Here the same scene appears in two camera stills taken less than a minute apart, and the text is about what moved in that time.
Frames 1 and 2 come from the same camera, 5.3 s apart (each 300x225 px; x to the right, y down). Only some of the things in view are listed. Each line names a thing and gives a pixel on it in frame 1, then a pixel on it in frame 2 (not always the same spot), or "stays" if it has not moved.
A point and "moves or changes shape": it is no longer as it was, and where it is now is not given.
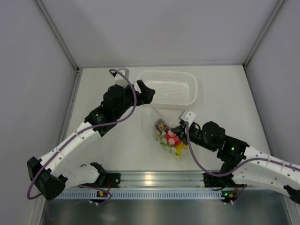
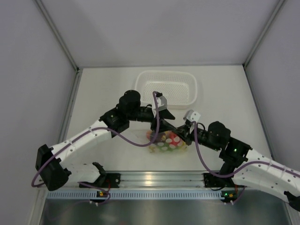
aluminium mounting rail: x=162 y=179 stays
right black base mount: x=217 y=183 stays
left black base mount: x=110 y=180 stays
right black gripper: x=181 y=131 stays
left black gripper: x=147 y=94 -> x=164 y=125
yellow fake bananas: x=178 y=148 -> x=148 y=133
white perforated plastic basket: x=172 y=88 stays
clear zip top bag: x=162 y=119 moves or changes shape
